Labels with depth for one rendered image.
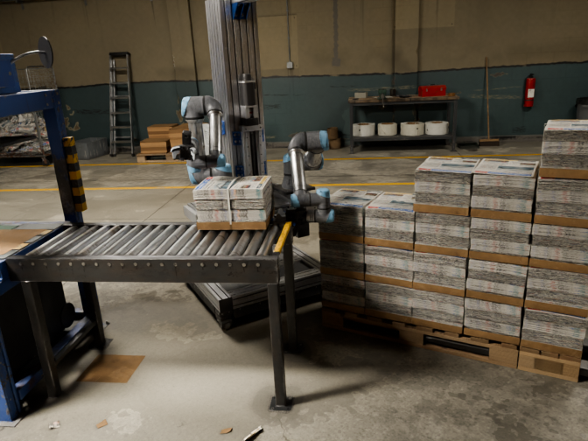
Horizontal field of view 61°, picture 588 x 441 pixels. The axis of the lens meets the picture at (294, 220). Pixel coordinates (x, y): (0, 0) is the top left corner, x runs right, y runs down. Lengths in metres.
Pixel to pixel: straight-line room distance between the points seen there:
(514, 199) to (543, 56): 7.35
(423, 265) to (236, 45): 1.76
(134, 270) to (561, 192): 2.04
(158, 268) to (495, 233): 1.68
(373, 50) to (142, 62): 4.27
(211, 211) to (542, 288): 1.74
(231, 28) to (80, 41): 7.59
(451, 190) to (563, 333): 0.92
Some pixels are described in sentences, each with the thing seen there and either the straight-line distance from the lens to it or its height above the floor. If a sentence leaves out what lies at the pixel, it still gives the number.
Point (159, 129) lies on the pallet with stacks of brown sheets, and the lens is 9.49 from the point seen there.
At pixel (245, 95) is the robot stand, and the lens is 3.27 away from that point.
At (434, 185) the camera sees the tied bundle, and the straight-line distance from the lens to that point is 2.73.
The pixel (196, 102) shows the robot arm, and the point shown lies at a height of 1.43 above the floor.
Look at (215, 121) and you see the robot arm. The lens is 3.03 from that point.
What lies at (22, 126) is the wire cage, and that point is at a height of 0.72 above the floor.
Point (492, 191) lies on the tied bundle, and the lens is 2.69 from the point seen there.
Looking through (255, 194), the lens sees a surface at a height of 1.00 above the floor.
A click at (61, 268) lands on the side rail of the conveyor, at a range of 2.67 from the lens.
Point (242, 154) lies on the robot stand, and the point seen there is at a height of 1.07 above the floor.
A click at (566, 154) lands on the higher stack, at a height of 1.18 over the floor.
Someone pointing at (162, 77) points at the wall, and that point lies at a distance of 10.10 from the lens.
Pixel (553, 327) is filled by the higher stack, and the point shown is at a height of 0.29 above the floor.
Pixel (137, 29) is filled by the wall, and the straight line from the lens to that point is 10.24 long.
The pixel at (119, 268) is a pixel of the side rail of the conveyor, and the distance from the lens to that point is 2.52.
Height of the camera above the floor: 1.67
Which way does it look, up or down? 18 degrees down
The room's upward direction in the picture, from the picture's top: 3 degrees counter-clockwise
